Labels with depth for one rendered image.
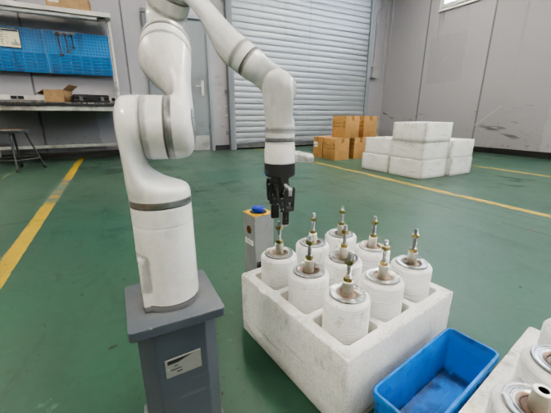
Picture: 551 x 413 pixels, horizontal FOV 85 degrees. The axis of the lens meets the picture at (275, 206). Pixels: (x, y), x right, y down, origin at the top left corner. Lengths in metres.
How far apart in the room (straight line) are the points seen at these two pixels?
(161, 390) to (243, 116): 5.37
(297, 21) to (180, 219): 6.09
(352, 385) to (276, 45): 5.85
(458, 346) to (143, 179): 0.77
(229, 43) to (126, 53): 4.79
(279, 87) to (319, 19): 6.06
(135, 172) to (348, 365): 0.48
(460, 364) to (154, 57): 0.91
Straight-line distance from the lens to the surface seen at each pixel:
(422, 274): 0.81
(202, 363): 0.60
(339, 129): 4.50
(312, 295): 0.71
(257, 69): 0.73
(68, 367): 1.00
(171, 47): 0.59
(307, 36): 6.51
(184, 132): 0.45
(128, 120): 0.45
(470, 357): 0.89
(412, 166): 3.35
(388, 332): 0.70
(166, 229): 0.48
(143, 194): 0.46
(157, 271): 0.51
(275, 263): 0.78
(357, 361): 0.65
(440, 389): 0.89
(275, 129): 0.70
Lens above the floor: 0.60
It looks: 17 degrees down
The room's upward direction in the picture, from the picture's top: straight up
